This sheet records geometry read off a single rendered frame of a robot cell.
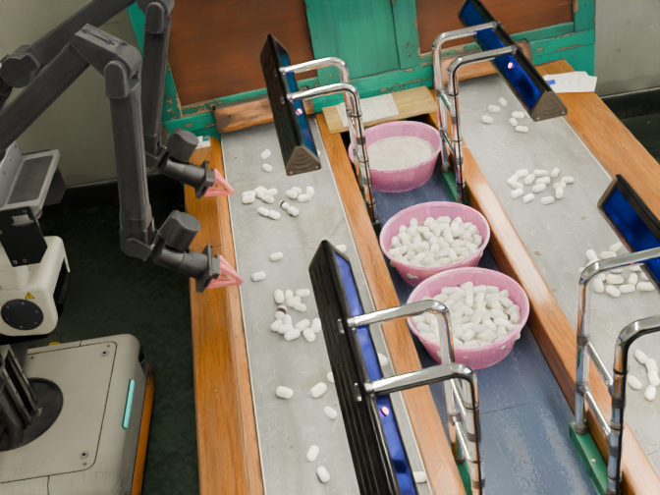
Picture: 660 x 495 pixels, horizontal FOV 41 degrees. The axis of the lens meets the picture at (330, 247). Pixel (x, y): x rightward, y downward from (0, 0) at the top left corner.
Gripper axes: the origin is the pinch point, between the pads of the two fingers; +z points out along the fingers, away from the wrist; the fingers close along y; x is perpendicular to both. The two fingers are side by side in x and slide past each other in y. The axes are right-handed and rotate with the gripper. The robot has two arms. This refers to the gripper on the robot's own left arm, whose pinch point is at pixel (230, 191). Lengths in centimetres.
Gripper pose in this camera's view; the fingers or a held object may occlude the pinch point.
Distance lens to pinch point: 239.0
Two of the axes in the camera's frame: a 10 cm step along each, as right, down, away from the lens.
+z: 8.3, 3.5, 4.2
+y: -1.6, -5.8, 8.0
